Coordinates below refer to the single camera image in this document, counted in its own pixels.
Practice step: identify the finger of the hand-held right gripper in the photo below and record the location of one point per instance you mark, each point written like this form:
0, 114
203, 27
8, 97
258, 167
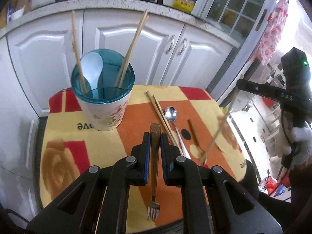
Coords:
256, 88

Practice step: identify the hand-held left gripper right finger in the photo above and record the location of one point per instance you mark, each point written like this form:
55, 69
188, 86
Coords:
163, 160

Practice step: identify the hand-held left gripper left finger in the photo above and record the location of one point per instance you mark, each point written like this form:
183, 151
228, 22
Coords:
147, 160

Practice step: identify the metal spoon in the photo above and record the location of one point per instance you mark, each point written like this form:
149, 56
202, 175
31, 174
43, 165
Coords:
170, 114

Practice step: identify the wooden chopstick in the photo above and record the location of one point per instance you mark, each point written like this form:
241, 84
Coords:
156, 109
74, 24
133, 41
220, 128
160, 109
138, 41

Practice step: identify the floral cup with teal rim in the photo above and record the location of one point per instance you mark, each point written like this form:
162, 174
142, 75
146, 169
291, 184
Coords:
104, 114

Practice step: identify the white ceramic spoon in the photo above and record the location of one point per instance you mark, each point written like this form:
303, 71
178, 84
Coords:
91, 65

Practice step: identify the person's right hand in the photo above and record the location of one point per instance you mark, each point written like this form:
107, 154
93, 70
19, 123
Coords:
303, 146

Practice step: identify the checkered plush mat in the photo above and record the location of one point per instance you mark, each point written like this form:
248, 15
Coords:
136, 117

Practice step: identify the pink floral cloth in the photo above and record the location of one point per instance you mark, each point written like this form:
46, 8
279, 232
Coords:
275, 29

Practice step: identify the glass partition door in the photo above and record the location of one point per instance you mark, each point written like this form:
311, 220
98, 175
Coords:
234, 4

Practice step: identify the red plastic bag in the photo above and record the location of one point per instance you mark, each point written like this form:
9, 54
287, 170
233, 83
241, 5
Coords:
268, 185

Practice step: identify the black stool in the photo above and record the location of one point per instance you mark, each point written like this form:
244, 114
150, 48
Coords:
38, 156

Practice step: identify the speckled stone countertop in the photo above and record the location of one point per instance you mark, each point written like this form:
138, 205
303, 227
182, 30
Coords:
117, 4

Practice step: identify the wooden cutting board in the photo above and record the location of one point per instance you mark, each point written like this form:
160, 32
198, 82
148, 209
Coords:
23, 2

